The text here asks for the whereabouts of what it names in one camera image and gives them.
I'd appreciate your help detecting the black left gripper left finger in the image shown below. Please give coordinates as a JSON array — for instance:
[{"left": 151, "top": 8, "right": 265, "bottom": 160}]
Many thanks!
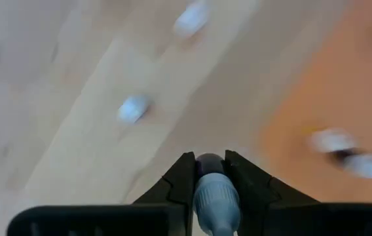
[{"left": 132, "top": 151, "right": 196, "bottom": 236}]

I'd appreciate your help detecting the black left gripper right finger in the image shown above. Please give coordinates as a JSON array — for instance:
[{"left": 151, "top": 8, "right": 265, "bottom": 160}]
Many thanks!
[{"left": 224, "top": 149, "right": 320, "bottom": 236}]

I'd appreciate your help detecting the translucent orange plastic bin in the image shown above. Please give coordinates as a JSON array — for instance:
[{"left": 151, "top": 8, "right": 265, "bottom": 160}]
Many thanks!
[{"left": 256, "top": 0, "right": 372, "bottom": 204}]

